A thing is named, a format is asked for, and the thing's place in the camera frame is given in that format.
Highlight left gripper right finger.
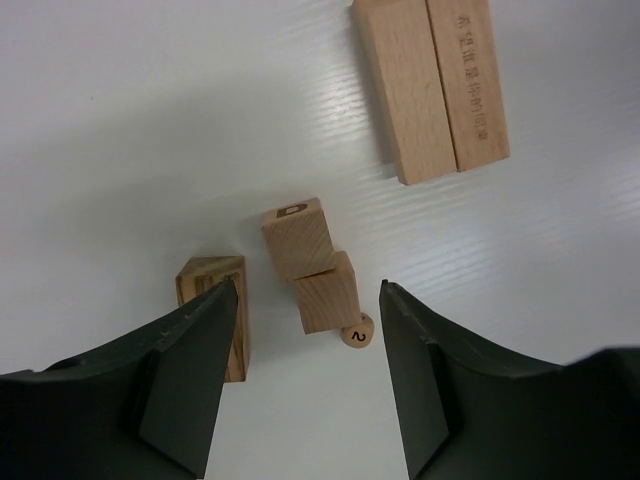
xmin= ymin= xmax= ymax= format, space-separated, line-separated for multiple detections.
xmin=379 ymin=281 xmax=639 ymax=479

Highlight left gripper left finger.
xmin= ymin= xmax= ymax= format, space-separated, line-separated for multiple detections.
xmin=1 ymin=295 xmax=224 ymax=479

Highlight small wood dice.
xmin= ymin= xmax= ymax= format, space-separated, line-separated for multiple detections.
xmin=340 ymin=313 xmax=375 ymax=349

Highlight plain long wood block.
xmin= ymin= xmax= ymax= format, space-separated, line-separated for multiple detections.
xmin=175 ymin=256 xmax=251 ymax=383

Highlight plain wood cube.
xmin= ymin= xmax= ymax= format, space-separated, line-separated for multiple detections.
xmin=294 ymin=251 xmax=361 ymax=335

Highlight wood cube with letter D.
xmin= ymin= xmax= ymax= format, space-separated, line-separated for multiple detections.
xmin=261 ymin=197 xmax=336 ymax=283

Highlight engraved long wood block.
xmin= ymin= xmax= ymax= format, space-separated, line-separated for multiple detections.
xmin=351 ymin=0 xmax=456 ymax=185
xmin=426 ymin=0 xmax=510 ymax=171

